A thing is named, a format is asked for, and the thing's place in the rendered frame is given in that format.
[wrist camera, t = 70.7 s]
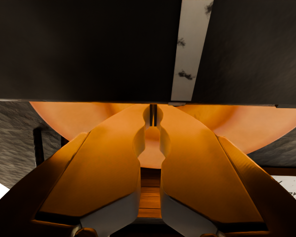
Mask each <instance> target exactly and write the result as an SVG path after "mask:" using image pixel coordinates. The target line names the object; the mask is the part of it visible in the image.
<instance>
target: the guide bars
mask: <svg viewBox="0 0 296 237"><path fill-rule="evenodd" d="M0 101H20V102H65V103H131V104H168V103H162V102H116V101H71V100H25V99H0ZM185 105H221V106H266V107H276V108H290V109H296V105H275V104H229V103H186V104H185Z"/></svg>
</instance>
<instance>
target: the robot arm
mask: <svg viewBox="0 0 296 237"><path fill-rule="evenodd" d="M153 120H154V126H156V127H157V129H158V130H159V131H160V143H159V150H160V151H161V152H162V153H163V155H164V156H165V158H166V159H165V160H164V161H163V162H162V167H161V184H160V204H161V217H162V219H163V221H164V222H165V223H166V224H167V225H169V226H170V227H172V228H173V229H174V230H176V231H177V232H179V233H180V234H182V235H183V236H185V237H296V199H295V198H294V197H293V196H292V195H291V194H290V193H289V192H288V191H287V190H286V189H285V188H284V187H283V186H281V185H280V184H279V183H278V182H277V181H276V180H275V179H274V178H272V177H271V176H270V175H269V174H268V173H267V172H266V171H265V170H263V169H262V168H261V167H260V166H259V165H258V164H256V163H255V162H254V161H253V160H252V159H250V158H249V157H248V156H247V155H246V154H245V153H244V152H242V151H241V150H240V149H239V148H238V147H236V146H235V145H234V144H233V143H232V142H231V141H229V140H228V139H227V138H226V137H225V136H216V135H215V134H214V133H213V132H212V131H211V130H210V129H208V128H207V127H206V126H205V125H204V124H203V123H201V122H200V121H198V120H197V119H195V118H193V117H192V116H190V115H188V114H186V113H185V112H183V111H181V110H179V109H177V108H175V107H174V106H169V105H167V104H136V105H134V106H132V107H130V108H127V109H125V110H123V111H121V112H119V113H117V114H115V115H113V116H111V117H110V118H108V119H106V120H105V121H103V122H101V123H100V124H99V125H98V126H96V127H95V128H94V129H93V130H91V131H90V132H89V133H84V132H81V133H80V134H79V135H77V136H76V137H75V138H74V139H72V140H71V141H70V142H68V143H67V144H66V145H64V146H63V147H62V148H60V149H59V150H58V151H57V152H56V153H54V154H53V155H51V156H50V157H49V158H48V159H46V160H45V161H44V162H42V163H41V164H40V165H38V166H37V167H36V168H34V169H33V170H32V171H30V172H29V173H28V174H27V175H26V176H25V177H23V178H22V179H21V180H20V181H19V182H17V183H16V184H15V185H14V186H13V187H12V188H11V189H10V190H9V191H8V192H6V193H5V194H4V195H3V196H2V197H1V198H0V237H109V236H110V235H111V234H112V233H114V232H116V231H118V230H120V229H121V228H123V227H125V226H127V225H129V224H130V223H132V222H133V221H135V219H136V218H137V216H138V212H139V205H140V196H141V182H140V162H139V160H138V157H139V155H140V154H141V153H142V152H143V151H144V150H145V132H146V131H147V130H148V129H149V127H150V126H152V124H153Z"/></svg>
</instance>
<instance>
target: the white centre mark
mask: <svg viewBox="0 0 296 237"><path fill-rule="evenodd" d="M213 2H214V0H182V3H181V12H180V21H179V33H178V41H177V49H176V58H175V66H174V75H173V84H172V92H171V101H191V99H192V94H193V90H194V86H195V80H196V76H197V72H198V68H199V63H200V59H201V55H202V51H203V46H204V41H205V37H206V32H207V28H208V24H209V20H210V14H211V10H212V6H213ZM185 104H186V103H168V105H169V106H185Z"/></svg>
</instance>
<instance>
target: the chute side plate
mask: <svg viewBox="0 0 296 237"><path fill-rule="evenodd" d="M181 3H182V0H0V99H25V100H71V101H116V102H162V103H229V104H275V105H296V0H214V2H213V6H212V10H211V14H210V20H209V24H208V28H207V32H206V37H205V41H204V46H203V51H202V55H201V59H200V63H199V68H198V72H197V76H196V80H195V86H194V90H193V94H192V99H191V101H171V92H172V84H173V75H174V66H175V58H176V49H177V41H178V33H179V21H180V12H181Z"/></svg>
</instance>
